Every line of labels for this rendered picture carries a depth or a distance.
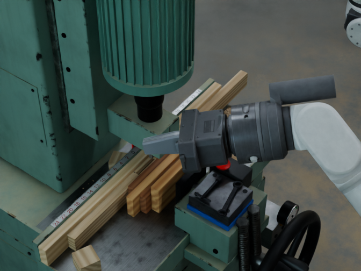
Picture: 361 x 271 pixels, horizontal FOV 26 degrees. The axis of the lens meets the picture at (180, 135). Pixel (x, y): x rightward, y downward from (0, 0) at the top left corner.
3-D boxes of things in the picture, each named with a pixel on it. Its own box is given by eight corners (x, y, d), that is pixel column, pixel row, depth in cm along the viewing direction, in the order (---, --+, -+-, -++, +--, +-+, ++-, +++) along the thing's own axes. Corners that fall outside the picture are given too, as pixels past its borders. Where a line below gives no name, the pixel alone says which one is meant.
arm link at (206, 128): (187, 193, 115) (268, 184, 113) (174, 140, 110) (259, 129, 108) (192, 144, 125) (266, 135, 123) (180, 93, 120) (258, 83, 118)
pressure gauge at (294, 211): (284, 236, 195) (287, 216, 189) (271, 229, 196) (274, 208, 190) (297, 221, 198) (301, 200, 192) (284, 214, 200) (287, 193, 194)
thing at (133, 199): (134, 217, 162) (132, 200, 158) (127, 213, 163) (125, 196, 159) (203, 148, 176) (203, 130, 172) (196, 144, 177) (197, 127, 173)
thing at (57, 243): (48, 266, 153) (45, 251, 150) (41, 262, 154) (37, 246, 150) (221, 100, 187) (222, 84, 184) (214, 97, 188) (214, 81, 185)
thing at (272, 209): (271, 251, 200) (273, 231, 195) (231, 228, 205) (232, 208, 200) (288, 230, 205) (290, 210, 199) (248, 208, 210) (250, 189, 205)
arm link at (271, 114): (267, 158, 121) (341, 149, 120) (264, 163, 111) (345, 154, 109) (258, 85, 121) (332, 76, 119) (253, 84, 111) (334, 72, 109)
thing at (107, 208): (76, 251, 156) (74, 239, 153) (69, 247, 156) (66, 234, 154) (246, 85, 191) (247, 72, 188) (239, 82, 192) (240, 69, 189)
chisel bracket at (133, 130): (159, 165, 161) (159, 135, 155) (107, 136, 167) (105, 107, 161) (181, 144, 165) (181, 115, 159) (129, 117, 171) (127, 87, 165)
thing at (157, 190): (159, 213, 163) (158, 191, 158) (151, 209, 163) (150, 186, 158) (201, 170, 171) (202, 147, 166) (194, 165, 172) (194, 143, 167)
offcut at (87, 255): (73, 263, 154) (71, 252, 151) (92, 255, 155) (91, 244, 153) (81, 279, 151) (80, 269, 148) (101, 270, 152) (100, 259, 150)
